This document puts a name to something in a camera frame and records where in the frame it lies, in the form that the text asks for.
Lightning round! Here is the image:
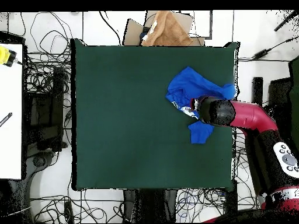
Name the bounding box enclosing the black power adapter with cable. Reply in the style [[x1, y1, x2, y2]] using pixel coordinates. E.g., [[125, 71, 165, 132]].
[[238, 34, 299, 62]]

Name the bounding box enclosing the yellow and black tool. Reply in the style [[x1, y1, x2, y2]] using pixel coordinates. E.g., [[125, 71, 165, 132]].
[[0, 45, 18, 68]]

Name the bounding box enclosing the black metal frame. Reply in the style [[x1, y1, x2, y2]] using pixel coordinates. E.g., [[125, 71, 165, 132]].
[[23, 66, 68, 152]]

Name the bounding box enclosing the cardboard box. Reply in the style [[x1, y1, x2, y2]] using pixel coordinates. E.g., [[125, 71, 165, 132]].
[[123, 10, 206, 47]]

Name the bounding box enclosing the black rod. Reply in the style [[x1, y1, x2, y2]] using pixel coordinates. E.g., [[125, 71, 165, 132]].
[[273, 10, 299, 32]]

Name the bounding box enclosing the black cable tangle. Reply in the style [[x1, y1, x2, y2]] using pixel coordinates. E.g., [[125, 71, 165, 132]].
[[233, 130, 258, 187], [175, 187, 260, 222], [19, 11, 73, 96], [30, 191, 124, 223]]

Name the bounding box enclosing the dark green table cloth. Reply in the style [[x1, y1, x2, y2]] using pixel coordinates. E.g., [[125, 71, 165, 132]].
[[70, 38, 240, 191]]

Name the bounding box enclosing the blue shirt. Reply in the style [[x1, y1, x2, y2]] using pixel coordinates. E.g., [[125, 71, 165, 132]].
[[165, 66, 237, 145]]

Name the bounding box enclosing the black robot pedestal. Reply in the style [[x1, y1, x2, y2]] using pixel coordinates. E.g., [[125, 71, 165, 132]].
[[123, 188, 178, 223]]

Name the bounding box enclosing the black marker pen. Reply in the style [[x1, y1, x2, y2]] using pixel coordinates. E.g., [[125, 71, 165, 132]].
[[0, 112, 13, 128]]

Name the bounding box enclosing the brown towel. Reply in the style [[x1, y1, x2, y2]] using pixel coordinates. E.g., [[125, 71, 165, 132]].
[[140, 10, 194, 47]]

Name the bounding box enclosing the white table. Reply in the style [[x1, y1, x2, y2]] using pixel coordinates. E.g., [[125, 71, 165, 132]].
[[0, 43, 24, 180]]

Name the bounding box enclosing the black chair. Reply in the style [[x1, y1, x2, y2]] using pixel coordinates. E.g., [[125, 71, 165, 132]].
[[251, 76, 293, 141]]

